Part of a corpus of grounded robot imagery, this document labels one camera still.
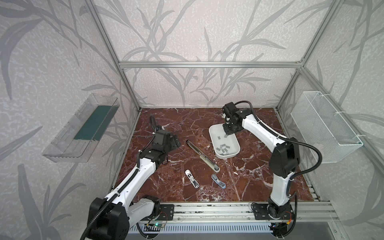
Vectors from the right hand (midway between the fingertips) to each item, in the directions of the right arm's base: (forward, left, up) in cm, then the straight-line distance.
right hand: (229, 126), depth 91 cm
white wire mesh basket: (-19, -38, +19) cm, 47 cm away
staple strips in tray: (-6, +4, -14) cm, 16 cm away
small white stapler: (-27, +23, -13) cm, 38 cm away
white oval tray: (-3, -4, -13) cm, 14 cm away
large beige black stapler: (-13, +18, -12) cm, 25 cm away
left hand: (-9, +32, +3) cm, 33 cm away
